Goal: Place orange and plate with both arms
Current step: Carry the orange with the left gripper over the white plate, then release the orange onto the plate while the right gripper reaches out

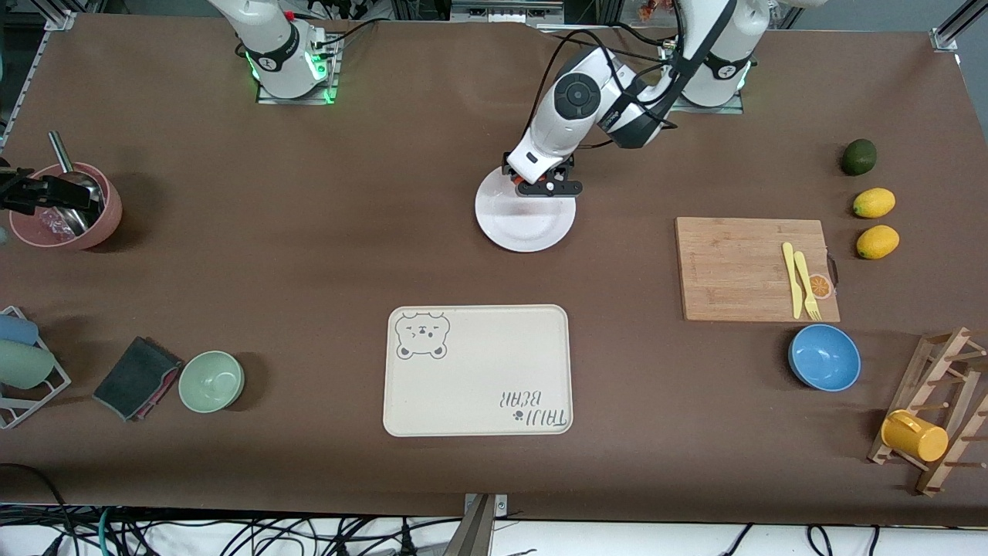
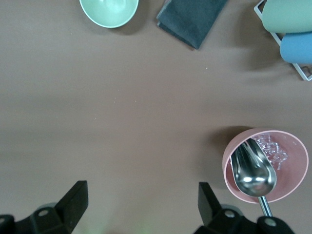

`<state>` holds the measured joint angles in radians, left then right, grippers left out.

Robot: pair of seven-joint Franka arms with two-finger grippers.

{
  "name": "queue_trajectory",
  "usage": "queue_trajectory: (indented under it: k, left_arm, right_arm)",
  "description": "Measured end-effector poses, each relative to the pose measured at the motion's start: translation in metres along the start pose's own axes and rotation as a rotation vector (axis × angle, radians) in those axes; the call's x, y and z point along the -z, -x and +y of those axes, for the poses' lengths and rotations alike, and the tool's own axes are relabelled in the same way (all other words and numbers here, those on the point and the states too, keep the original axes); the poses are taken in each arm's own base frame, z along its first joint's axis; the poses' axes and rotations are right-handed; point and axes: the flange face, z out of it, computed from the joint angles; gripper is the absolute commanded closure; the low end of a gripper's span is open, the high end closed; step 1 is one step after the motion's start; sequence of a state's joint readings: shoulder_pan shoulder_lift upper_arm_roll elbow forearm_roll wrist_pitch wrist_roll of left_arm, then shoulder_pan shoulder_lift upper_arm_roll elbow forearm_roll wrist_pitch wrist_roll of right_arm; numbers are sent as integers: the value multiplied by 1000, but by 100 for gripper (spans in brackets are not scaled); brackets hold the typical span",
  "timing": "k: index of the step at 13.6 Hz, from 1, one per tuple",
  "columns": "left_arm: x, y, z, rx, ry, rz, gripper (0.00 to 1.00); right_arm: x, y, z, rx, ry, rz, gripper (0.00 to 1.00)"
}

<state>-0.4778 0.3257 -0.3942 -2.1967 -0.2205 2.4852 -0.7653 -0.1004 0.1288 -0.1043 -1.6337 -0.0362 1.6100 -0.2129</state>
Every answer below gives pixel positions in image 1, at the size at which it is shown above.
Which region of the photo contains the white round plate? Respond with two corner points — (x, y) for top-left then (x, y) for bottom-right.
(475, 166), (577, 253)

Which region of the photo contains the metal scoop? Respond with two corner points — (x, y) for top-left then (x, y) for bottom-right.
(48, 131), (105, 236)

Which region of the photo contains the pink bowl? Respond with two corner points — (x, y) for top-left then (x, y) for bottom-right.
(9, 162), (123, 250)

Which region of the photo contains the blue cup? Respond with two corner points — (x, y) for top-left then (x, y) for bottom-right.
(0, 314), (39, 347)

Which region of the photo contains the pale green cup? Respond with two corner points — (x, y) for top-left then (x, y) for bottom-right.
(0, 340), (56, 390)

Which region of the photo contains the dark folded cloth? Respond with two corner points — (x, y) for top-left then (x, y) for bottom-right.
(93, 336), (184, 422)

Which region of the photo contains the wooden cutting board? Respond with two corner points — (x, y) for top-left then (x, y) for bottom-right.
(675, 217), (841, 323)

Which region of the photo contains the cream bear print tray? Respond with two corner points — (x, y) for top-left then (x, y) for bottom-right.
(383, 304), (574, 438)

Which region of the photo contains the pale green bowl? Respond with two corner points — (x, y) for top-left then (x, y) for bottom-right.
(178, 351), (246, 414)

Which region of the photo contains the yellow plastic knife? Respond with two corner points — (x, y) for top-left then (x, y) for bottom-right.
(782, 242), (804, 320)

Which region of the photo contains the yellow plastic fork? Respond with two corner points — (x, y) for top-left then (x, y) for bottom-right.
(793, 251), (822, 321)

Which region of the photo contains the dark green avocado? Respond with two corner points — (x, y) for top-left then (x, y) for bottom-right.
(841, 138), (878, 177)

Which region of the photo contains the yellow lemon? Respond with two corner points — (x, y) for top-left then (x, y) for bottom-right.
(856, 225), (901, 260)
(852, 188), (897, 219)

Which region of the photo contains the blue bowl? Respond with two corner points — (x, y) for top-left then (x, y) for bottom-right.
(788, 324), (862, 392)

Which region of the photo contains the wooden mug rack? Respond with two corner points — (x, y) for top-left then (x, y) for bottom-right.
(867, 327), (988, 497)

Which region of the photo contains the yellow mug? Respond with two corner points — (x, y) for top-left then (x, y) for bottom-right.
(881, 409), (949, 463)

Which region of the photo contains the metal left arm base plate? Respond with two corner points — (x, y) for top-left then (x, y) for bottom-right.
(664, 42), (746, 115)

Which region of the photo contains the white wire cup rack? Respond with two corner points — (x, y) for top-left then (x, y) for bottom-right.
(0, 306), (73, 430)

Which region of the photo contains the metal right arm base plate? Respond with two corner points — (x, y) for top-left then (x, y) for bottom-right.
(257, 35), (340, 105)

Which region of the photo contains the black base cable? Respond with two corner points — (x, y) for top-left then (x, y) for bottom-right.
(313, 19), (379, 47)

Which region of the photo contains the aluminium frame corner bracket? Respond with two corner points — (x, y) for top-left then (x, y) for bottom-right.
(930, 0), (988, 53)

